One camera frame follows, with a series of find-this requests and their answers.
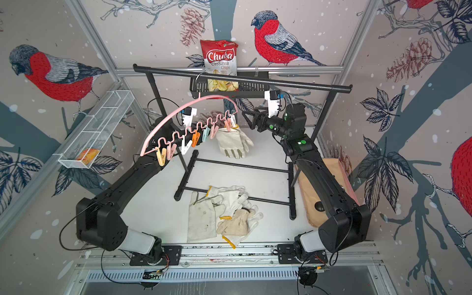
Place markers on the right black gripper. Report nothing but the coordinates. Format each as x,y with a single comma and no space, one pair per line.
263,118

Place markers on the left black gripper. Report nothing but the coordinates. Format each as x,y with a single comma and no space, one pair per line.
191,131

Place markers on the green-striped leather glove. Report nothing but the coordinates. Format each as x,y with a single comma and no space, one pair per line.
230,143

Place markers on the black clothes rack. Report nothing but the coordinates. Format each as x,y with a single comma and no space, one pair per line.
178,130

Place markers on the pink clip hanger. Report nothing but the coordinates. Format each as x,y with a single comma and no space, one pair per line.
161,139

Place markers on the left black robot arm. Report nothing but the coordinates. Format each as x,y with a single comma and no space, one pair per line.
98,220

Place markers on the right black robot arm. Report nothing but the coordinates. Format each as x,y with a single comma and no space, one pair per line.
347,222

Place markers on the white clothespin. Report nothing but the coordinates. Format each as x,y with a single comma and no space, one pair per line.
185,146

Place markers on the orange clothespin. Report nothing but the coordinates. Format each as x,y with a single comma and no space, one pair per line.
195,139

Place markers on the yellow clothespin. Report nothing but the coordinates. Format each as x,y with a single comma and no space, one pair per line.
161,155

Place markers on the mint green clothespin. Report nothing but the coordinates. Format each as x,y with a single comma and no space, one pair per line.
206,133

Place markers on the red cassava chips bag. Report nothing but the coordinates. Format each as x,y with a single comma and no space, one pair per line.
220,57

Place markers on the white yellow-trim work glove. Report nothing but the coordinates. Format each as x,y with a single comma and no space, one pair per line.
228,200

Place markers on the orange snack packet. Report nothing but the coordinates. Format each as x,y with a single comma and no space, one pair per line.
87,156

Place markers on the black ladle spoon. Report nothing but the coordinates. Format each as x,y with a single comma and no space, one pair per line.
319,206

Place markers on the tan pink-edged placemat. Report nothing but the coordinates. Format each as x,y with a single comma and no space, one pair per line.
310,197

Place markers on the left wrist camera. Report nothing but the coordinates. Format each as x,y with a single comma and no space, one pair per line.
187,115

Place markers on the dark wall basket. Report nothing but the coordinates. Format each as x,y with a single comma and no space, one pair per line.
200,86

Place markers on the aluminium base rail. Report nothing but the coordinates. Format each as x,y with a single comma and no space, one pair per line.
192,263

